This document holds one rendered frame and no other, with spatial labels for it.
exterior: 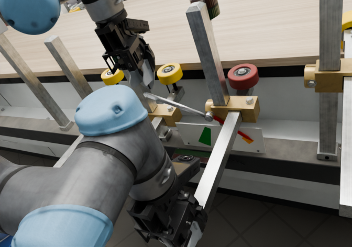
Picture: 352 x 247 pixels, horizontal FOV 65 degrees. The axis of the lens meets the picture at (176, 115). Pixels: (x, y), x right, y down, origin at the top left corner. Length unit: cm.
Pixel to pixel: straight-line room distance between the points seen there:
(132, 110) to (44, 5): 21
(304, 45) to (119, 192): 69
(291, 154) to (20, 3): 69
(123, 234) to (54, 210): 145
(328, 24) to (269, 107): 48
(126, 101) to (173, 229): 22
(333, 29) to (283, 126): 49
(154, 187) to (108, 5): 38
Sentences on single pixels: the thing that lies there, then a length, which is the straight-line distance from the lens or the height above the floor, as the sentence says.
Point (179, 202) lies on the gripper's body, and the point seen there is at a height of 96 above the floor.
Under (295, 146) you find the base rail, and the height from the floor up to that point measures 70.
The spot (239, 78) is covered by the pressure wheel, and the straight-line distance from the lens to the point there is 75.
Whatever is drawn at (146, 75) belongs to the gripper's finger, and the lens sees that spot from 68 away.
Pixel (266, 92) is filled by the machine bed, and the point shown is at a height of 74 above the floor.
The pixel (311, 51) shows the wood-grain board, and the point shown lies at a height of 90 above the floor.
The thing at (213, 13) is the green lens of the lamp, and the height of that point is 110.
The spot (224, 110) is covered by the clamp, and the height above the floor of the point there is 86.
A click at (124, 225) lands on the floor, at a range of 173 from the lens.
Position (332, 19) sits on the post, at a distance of 57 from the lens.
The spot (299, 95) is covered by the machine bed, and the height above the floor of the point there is 73.
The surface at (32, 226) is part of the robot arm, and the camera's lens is 27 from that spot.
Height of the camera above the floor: 133
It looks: 37 degrees down
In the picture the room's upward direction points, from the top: 23 degrees counter-clockwise
